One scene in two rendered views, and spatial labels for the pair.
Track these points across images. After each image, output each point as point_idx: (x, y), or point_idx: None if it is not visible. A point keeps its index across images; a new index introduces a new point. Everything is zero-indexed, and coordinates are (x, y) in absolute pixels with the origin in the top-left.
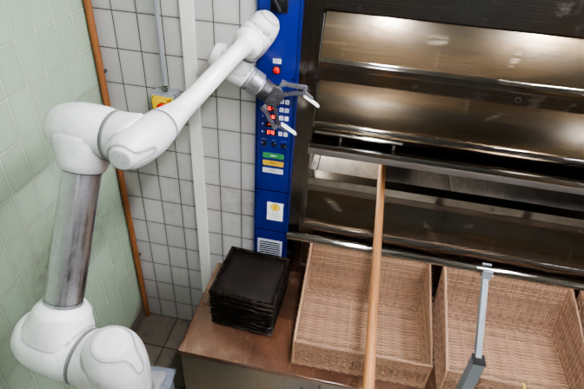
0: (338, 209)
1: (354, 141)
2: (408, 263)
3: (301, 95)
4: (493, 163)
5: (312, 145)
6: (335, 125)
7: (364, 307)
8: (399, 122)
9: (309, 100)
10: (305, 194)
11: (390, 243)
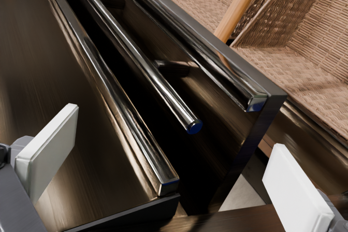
0: (289, 138)
1: (144, 109)
2: (255, 59)
3: (17, 179)
4: None
5: (250, 84)
6: (127, 118)
7: (347, 69)
8: (43, 36)
9: (44, 132)
10: (338, 196)
11: None
